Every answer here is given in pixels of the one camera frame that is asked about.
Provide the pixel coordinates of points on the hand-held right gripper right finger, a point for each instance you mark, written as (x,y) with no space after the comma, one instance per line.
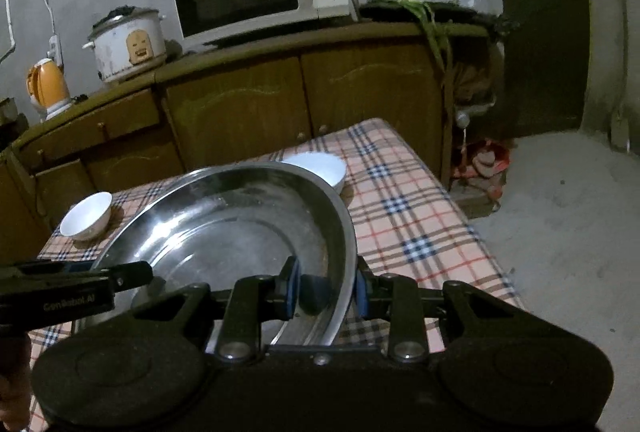
(361,293)

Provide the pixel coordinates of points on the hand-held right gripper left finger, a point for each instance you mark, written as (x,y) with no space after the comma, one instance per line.
(292,286)

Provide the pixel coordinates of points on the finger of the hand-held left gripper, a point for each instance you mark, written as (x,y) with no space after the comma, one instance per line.
(130,273)

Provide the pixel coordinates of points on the small white ceramic bowl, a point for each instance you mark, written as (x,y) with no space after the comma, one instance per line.
(86,214)

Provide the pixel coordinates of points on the large stainless steel plate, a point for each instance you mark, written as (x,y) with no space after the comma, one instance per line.
(225,232)

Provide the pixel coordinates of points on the large white ceramic bowl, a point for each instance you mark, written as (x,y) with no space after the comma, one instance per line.
(320,169)

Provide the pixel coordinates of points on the person's left hand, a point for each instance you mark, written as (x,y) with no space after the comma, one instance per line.
(12,397)

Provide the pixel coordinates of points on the plaid tablecloth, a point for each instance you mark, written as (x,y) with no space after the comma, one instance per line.
(400,212)

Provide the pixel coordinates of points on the red plastic bag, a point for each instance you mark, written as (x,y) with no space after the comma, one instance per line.
(482,164)

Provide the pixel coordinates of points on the wooden kitchen cabinet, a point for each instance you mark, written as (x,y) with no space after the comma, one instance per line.
(240,111)

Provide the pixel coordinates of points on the black stove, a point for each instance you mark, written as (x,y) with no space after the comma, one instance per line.
(10,121)

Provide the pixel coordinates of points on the white hanging plug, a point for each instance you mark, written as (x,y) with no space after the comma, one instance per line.
(463,118)

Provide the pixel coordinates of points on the orange electric kettle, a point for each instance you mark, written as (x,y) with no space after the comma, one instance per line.
(50,86)

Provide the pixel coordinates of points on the white rice cooker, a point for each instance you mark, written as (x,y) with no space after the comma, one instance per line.
(120,46)

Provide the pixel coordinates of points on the white plug adapter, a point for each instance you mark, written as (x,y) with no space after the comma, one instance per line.
(55,49)

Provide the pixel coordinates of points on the green onions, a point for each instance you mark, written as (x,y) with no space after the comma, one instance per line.
(432,31)

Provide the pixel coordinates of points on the dark door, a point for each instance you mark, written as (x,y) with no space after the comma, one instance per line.
(545,36)

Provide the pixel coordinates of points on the grey wall pipe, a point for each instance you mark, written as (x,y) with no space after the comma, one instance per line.
(621,61)

